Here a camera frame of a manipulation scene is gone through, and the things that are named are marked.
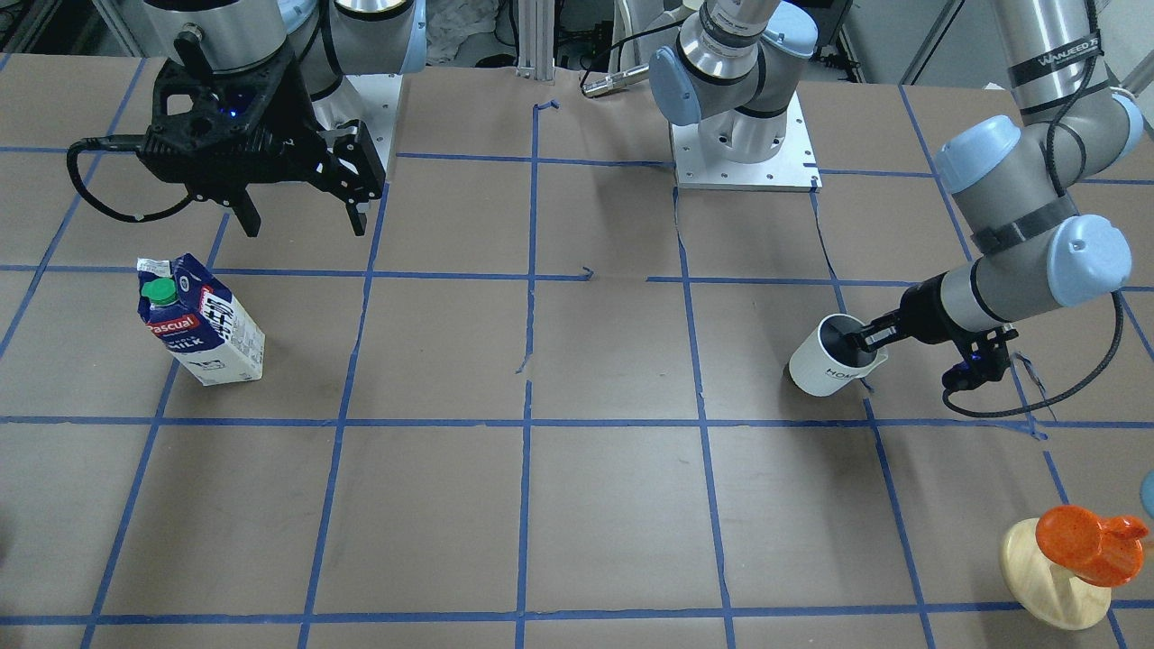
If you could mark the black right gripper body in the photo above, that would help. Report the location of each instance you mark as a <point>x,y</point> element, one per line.
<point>295,101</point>

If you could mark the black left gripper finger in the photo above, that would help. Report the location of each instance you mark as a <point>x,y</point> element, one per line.
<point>858,340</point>

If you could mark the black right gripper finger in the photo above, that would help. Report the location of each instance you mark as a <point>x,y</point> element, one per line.
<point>357,210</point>
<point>248,217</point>

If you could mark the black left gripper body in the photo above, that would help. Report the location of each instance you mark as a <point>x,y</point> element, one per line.
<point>918,309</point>

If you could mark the white grey mug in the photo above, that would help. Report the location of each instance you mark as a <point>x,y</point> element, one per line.
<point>828,361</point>

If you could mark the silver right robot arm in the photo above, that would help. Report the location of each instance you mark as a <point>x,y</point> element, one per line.
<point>332,40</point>

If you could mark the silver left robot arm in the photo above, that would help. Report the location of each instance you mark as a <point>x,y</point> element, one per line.
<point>1036,251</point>

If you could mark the blue milk carton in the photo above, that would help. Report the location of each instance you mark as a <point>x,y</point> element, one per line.
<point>200,321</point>

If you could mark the orange mug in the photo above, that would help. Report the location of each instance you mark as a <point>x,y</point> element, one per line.
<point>1104,552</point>

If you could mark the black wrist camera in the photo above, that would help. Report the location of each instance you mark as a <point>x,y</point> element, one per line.
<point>985,358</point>

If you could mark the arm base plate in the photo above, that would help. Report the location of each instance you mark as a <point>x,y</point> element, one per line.
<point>734,151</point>
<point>375,100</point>

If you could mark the aluminium frame post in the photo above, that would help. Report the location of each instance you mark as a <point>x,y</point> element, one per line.
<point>536,40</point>

